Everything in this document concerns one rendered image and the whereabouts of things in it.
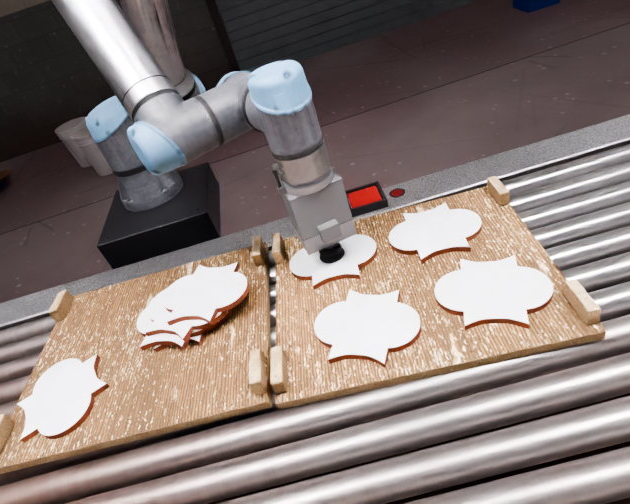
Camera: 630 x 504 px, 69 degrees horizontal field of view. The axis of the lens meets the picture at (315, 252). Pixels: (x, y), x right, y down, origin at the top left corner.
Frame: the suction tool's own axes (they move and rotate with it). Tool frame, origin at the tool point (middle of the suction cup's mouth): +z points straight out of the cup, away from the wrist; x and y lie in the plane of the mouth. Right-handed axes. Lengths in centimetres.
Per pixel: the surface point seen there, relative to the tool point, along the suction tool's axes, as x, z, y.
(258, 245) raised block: 8.9, -2.2, -10.6
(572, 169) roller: -2.3, 2.6, 46.0
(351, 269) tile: -5.5, -0.5, 1.2
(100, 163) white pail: 344, 82, -102
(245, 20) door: 457, 38, 74
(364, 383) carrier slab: -24.7, 0.6, -5.7
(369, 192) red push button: 15.3, 1.2, 13.9
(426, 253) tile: -9.3, -0.5, 12.4
